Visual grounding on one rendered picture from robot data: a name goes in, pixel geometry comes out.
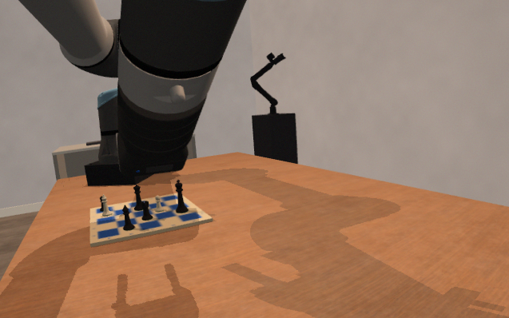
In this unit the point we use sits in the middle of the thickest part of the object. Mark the white bishop chess piece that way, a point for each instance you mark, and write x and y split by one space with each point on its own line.
106 209

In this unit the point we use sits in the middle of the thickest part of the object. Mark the white pawn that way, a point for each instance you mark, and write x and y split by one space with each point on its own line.
158 208

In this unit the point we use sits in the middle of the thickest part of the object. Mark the blue and cream chessboard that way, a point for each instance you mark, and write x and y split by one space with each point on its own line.
109 229

